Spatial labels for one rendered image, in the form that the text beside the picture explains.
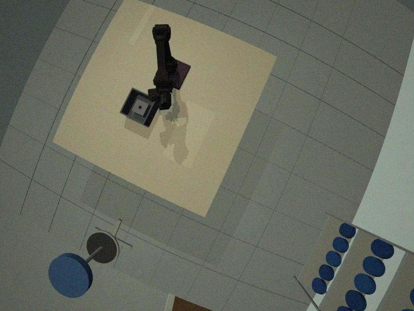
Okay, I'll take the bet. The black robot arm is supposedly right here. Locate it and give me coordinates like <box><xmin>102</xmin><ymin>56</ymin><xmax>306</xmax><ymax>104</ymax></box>
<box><xmin>148</xmin><ymin>24</ymin><xmax>178</xmax><ymax>107</ymax></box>

